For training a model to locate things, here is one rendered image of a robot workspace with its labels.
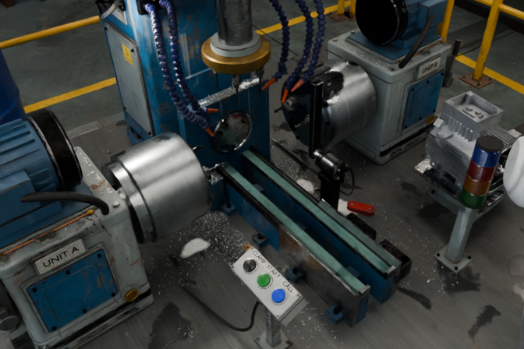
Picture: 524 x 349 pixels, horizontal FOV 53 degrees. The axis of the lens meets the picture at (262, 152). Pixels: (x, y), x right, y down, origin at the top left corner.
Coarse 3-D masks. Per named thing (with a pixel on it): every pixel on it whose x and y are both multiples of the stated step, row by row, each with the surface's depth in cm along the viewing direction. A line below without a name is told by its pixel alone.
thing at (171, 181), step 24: (144, 144) 133; (168, 144) 132; (120, 168) 127; (144, 168) 126; (168, 168) 128; (192, 168) 130; (120, 192) 129; (144, 192) 124; (168, 192) 127; (192, 192) 130; (144, 216) 125; (168, 216) 128; (192, 216) 134; (144, 240) 130
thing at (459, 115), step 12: (468, 96) 149; (444, 108) 148; (456, 108) 144; (468, 108) 145; (480, 108) 148; (492, 108) 145; (444, 120) 149; (456, 120) 145; (468, 120) 141; (480, 120) 139; (492, 120) 142; (468, 132) 143
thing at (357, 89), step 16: (320, 64) 163; (336, 64) 160; (352, 64) 162; (336, 80) 155; (352, 80) 156; (368, 80) 160; (288, 96) 164; (304, 96) 157; (336, 96) 152; (352, 96) 155; (368, 96) 158; (288, 112) 168; (304, 112) 161; (336, 112) 152; (352, 112) 156; (368, 112) 160; (304, 128) 164; (336, 128) 154; (352, 128) 159; (304, 144) 169; (320, 144) 161
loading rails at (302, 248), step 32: (256, 160) 164; (256, 192) 153; (288, 192) 153; (256, 224) 155; (288, 224) 143; (320, 224) 145; (352, 224) 140; (288, 256) 144; (320, 256) 134; (352, 256) 138; (384, 256) 133; (320, 288) 136; (352, 288) 126; (384, 288) 132; (352, 320) 129
